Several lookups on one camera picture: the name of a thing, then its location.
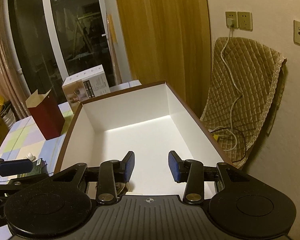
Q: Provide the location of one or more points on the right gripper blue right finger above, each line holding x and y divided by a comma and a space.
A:
190, 172

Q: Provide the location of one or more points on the wooden wall strips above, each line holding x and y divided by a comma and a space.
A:
111, 29

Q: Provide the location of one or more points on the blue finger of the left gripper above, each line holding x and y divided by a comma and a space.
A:
15, 167

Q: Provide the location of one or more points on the white pill bottle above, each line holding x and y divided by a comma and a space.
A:
30, 156

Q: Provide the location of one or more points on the beige shiny curtain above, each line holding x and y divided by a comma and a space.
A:
10, 86

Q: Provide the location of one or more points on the dark red open carton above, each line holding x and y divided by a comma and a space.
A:
46, 114

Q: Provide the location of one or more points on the white printed product box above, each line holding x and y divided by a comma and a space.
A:
86, 84

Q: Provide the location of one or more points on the quilted olive cushion cover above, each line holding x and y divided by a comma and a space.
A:
247, 83

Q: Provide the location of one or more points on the double wall socket plate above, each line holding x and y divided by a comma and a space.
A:
244, 19

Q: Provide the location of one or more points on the dark green foil sachet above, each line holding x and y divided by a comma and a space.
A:
39, 167

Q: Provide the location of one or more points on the glass sliding balcony door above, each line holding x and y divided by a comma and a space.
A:
51, 40

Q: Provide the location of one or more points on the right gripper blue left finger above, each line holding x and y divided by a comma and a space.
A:
112, 172

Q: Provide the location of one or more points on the white charger plug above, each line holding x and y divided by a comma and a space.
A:
231, 22

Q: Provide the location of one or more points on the brown white cardboard shoebox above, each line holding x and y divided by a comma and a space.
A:
150, 120

